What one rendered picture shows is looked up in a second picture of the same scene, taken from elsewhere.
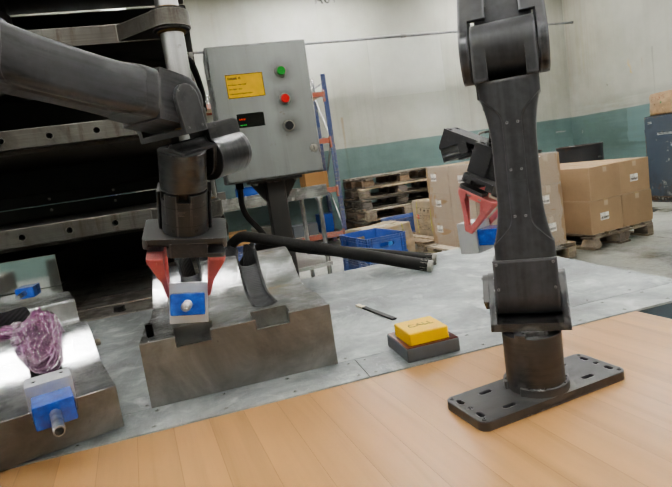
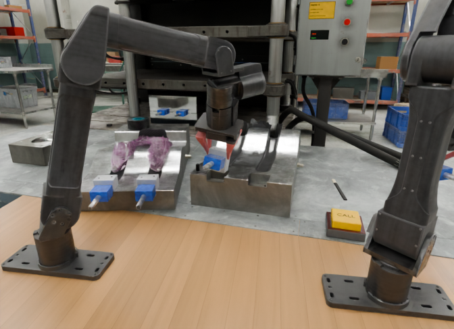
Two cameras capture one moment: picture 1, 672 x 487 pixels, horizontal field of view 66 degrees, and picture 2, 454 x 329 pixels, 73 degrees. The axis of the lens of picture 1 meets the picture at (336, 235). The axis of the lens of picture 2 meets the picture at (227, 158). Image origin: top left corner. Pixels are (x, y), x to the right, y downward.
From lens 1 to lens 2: 21 cm
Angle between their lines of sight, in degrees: 31
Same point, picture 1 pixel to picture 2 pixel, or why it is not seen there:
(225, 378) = (227, 203)
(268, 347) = (252, 196)
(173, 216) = (210, 117)
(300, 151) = (347, 61)
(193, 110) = (226, 62)
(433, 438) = (297, 293)
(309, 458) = (232, 270)
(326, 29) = not seen: outside the picture
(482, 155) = not seen: hidden behind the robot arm
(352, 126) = not seen: hidden behind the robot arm
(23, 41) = (131, 27)
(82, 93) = (161, 53)
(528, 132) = (436, 133)
